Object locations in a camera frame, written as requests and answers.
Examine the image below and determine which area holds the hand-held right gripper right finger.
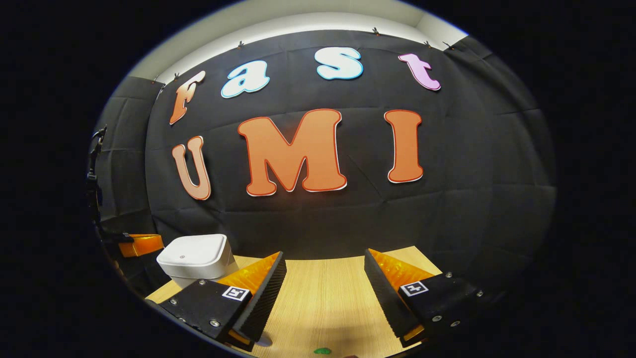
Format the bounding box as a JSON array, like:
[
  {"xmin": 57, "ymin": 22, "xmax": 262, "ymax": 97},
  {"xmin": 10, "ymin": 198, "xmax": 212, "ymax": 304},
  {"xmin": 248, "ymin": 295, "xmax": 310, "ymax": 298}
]
[{"xmin": 364, "ymin": 248, "xmax": 497, "ymax": 349}]

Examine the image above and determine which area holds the wooden desktop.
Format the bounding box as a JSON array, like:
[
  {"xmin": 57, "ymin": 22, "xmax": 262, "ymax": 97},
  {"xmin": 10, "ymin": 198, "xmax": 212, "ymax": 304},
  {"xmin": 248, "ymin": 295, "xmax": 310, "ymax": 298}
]
[{"xmin": 145, "ymin": 246, "xmax": 443, "ymax": 358}]

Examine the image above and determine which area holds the black backdrop cloth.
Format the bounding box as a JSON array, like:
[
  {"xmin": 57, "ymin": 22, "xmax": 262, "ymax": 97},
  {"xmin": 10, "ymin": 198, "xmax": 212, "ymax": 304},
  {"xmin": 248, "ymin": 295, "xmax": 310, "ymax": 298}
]
[{"xmin": 89, "ymin": 29, "xmax": 557, "ymax": 289}]

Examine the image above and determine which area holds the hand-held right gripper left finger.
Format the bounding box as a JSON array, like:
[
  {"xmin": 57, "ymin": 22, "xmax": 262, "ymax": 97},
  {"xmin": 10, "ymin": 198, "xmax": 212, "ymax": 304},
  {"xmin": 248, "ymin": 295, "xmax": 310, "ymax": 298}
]
[{"xmin": 159, "ymin": 251, "xmax": 288, "ymax": 353}]

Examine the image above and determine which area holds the white desktop garbage bin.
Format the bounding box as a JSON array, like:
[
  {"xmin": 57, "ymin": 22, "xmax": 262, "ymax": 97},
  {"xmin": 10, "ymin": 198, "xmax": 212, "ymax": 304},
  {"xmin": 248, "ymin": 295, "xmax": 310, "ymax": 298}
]
[{"xmin": 156, "ymin": 234, "xmax": 239, "ymax": 289}]

